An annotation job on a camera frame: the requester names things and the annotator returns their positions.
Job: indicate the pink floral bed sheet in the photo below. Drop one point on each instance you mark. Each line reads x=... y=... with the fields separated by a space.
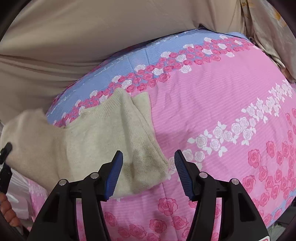
x=208 y=104

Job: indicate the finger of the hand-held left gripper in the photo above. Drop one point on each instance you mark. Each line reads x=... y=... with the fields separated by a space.
x=5 y=149

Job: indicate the beige sweater with black hearts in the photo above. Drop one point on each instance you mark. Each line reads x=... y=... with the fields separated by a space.
x=92 y=143

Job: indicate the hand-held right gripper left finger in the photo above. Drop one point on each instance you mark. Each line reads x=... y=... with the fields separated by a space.
x=113 y=178

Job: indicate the beige draped cloth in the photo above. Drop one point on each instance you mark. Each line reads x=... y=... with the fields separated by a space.
x=92 y=46

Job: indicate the person's left hand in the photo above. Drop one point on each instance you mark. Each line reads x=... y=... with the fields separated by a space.
x=8 y=209

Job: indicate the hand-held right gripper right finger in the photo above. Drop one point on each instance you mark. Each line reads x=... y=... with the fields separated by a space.
x=185 y=178

